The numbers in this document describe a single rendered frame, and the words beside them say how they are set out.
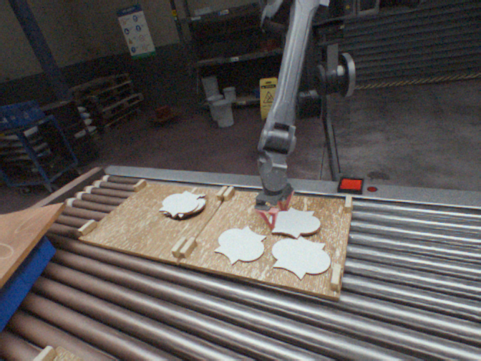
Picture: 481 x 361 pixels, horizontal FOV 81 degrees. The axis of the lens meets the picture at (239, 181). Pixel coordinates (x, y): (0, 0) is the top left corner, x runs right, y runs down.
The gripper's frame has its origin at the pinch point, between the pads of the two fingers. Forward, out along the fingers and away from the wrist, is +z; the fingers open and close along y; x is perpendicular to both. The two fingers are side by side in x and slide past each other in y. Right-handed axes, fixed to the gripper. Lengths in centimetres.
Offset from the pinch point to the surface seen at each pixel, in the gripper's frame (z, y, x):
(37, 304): 3, -51, 46
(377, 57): 20, 475, 57
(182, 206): -3.5, -8.0, 30.9
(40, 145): 31, 103, 460
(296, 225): 0.1, -1.6, -6.6
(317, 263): 1.7, -12.0, -16.0
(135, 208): -1, -12, 53
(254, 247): 0.9, -12.9, 0.6
